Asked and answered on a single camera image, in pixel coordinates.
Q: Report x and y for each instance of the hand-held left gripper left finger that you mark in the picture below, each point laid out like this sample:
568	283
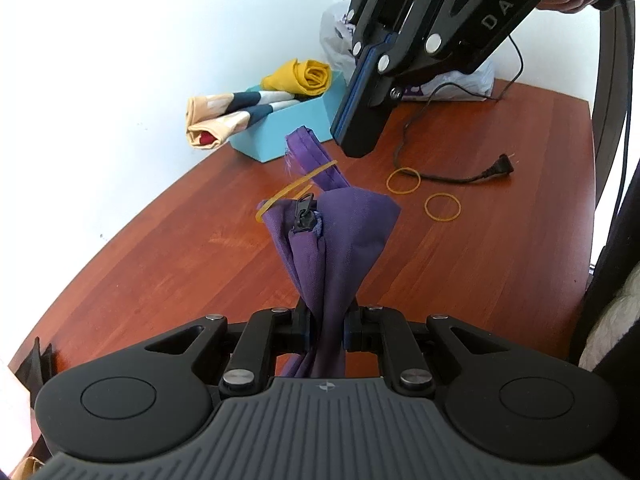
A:
302	325

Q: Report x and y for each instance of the yellow rolled bag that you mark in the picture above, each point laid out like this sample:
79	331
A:
300	77

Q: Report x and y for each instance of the light blue box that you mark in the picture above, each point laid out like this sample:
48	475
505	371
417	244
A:
270	130

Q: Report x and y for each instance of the yellow rubber band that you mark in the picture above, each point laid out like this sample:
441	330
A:
426	207
389	182
300	183

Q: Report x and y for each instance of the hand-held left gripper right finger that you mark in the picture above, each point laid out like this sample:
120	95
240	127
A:
352	327

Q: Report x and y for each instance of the black cloth bag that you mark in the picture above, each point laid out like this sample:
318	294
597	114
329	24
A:
35	370

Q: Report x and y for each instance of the purple shopping bag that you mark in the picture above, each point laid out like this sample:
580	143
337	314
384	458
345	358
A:
345	230

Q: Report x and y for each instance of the beige fleece cloth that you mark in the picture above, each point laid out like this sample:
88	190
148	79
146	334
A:
615	320

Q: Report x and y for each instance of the rolled beige navy bag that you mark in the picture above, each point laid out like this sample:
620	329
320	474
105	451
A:
220	102
225	127

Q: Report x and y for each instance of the white printed plastic bag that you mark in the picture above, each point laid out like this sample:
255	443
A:
470	80

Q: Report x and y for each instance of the brown paper bag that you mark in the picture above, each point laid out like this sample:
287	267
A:
27	470

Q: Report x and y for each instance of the black jacket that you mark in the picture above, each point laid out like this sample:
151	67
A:
610	240

